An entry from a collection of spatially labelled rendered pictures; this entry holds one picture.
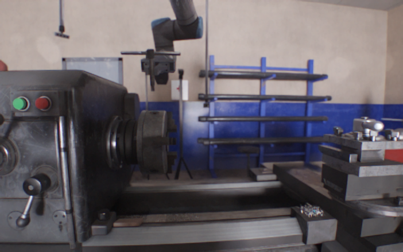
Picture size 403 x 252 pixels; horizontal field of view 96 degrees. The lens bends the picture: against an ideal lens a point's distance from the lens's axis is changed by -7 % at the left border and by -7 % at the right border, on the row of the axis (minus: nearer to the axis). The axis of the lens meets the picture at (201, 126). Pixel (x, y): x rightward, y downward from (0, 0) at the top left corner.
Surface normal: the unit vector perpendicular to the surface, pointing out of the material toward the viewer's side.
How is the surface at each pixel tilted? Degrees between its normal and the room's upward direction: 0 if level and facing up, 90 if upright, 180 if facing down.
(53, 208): 90
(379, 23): 90
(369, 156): 90
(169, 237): 36
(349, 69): 90
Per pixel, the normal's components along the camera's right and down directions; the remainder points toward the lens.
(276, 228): 0.05, -0.76
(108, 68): 0.09, 0.09
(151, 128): 0.08, -0.42
